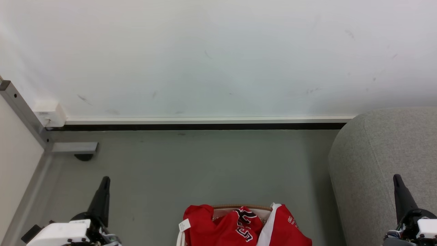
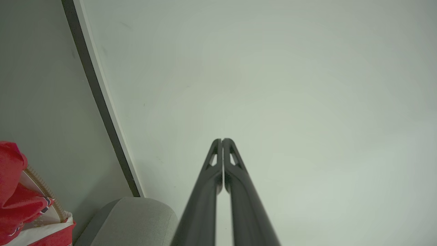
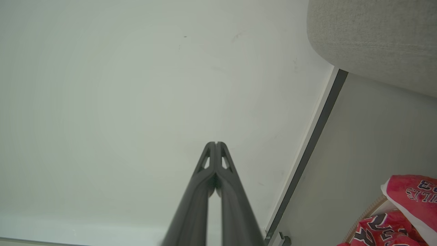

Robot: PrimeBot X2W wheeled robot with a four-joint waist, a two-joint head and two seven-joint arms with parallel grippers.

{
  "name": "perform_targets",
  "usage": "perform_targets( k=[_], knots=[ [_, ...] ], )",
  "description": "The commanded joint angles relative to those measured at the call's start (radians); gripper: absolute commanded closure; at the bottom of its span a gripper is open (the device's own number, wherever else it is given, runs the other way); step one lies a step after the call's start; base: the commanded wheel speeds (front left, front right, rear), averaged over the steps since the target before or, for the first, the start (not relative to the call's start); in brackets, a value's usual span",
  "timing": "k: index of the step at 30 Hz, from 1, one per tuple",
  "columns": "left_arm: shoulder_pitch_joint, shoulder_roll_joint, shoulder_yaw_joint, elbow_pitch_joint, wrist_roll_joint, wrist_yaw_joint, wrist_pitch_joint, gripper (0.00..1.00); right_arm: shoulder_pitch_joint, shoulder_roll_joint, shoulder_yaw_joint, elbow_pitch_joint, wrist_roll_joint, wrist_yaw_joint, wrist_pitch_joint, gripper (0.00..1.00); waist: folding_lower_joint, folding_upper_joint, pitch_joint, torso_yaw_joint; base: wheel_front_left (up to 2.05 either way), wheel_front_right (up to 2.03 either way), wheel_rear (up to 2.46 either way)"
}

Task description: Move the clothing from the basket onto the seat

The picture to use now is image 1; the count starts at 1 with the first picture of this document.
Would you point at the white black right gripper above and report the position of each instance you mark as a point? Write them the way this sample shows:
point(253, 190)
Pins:
point(423, 227)

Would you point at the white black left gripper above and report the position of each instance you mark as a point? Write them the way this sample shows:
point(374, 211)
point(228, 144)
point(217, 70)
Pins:
point(61, 233)

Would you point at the red white jersey with label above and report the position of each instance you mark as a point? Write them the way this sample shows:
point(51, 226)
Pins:
point(211, 232)

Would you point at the wicker laundry basket white lining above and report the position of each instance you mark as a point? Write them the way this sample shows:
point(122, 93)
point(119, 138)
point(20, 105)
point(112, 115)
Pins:
point(225, 207)

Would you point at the black caster foot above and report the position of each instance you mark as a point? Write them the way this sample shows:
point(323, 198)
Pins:
point(83, 157)

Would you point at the grey fabric sofa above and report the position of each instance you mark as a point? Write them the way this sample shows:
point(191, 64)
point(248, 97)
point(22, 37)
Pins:
point(372, 153)

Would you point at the grey metal foot plate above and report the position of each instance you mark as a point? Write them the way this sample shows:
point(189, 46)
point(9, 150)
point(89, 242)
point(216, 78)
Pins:
point(73, 147)

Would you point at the beige partition panel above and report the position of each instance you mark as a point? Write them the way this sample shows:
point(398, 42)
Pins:
point(17, 164)

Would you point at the red garment with white band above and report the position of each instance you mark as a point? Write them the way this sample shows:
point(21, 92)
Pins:
point(285, 229)

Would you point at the white wall socket box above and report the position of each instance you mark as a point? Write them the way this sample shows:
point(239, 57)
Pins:
point(51, 112)

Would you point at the grey metal frame post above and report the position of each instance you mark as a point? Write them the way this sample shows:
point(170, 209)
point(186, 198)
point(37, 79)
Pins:
point(24, 109)

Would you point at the white and black wall baseboard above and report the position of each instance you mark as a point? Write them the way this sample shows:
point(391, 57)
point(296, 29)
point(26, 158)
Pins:
point(205, 120)

